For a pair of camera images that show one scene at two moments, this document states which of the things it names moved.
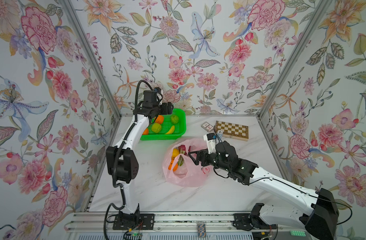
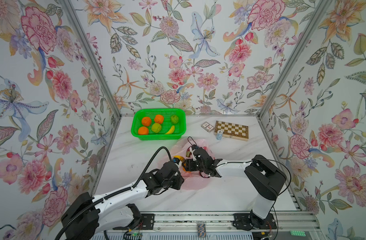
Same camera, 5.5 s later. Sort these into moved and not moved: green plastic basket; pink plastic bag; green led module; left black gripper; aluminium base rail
Moved: left black gripper; pink plastic bag
Not moved: green led module; green plastic basket; aluminium base rail
